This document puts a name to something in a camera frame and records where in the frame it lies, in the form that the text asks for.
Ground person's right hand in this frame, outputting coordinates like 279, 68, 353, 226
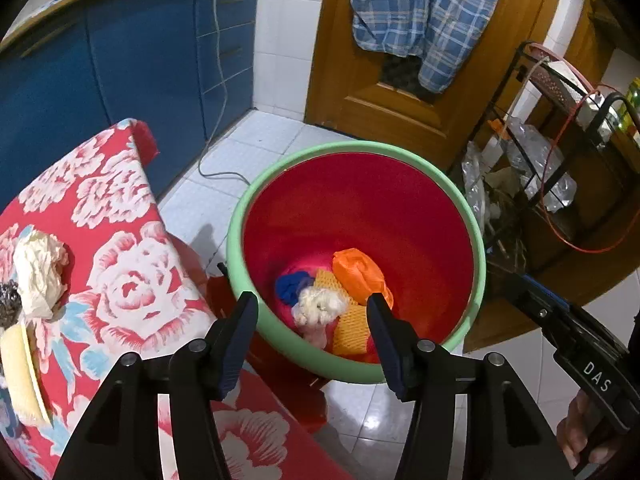
556, 390, 621, 471

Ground orange mesh bag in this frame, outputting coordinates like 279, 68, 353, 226
331, 248, 395, 308

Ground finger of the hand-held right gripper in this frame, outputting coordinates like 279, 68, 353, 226
510, 272, 571, 328

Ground yellow sponge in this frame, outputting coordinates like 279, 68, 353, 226
0, 322, 53, 427

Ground clear plastic bag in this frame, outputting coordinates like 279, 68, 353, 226
460, 142, 501, 231

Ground large white paper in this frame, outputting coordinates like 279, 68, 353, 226
12, 230, 69, 320

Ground red bucket with green rim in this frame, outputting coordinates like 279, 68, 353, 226
226, 141, 487, 385

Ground pink plastic basket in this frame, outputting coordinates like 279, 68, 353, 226
527, 44, 601, 106

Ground blue plaid shirt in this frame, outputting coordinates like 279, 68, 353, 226
350, 0, 516, 93

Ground black metal rack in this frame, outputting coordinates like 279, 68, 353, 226
470, 40, 640, 261

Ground clear crumpled plastic bottles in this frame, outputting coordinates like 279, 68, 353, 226
500, 117, 576, 211

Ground dark scouring ball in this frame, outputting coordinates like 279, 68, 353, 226
0, 280, 23, 331

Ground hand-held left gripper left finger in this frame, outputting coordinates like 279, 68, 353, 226
52, 291, 260, 480

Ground blue cloth scrap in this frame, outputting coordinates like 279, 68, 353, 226
274, 272, 313, 307

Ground blue lower cabinets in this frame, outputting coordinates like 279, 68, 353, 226
0, 0, 263, 211

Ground red wire loop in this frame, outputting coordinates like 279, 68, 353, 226
545, 87, 640, 253

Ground red floral tablecloth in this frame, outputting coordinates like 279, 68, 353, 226
0, 119, 351, 480

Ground wooden door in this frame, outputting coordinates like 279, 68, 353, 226
305, 0, 640, 353

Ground white cotton wad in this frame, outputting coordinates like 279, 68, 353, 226
291, 287, 351, 331

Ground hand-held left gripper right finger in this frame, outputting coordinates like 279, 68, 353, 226
366, 294, 576, 480

